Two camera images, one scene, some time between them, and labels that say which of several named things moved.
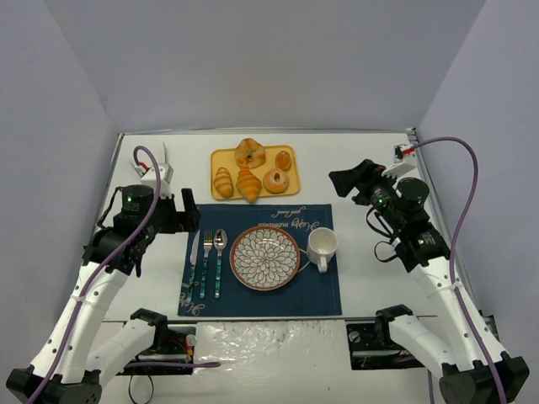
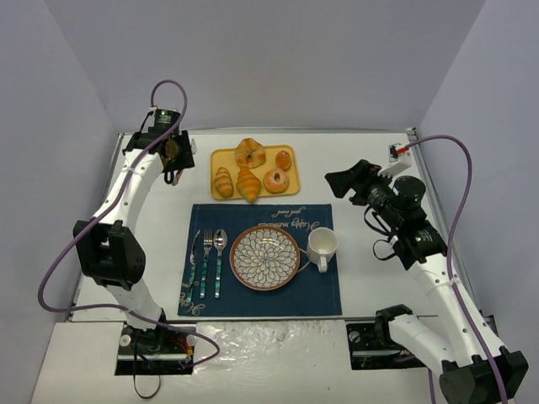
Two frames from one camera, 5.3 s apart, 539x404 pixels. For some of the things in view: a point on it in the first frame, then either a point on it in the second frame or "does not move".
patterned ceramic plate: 264,257 does not move
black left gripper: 182,215 to 182,151
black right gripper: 364,186 does not move
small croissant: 223,183 does not move
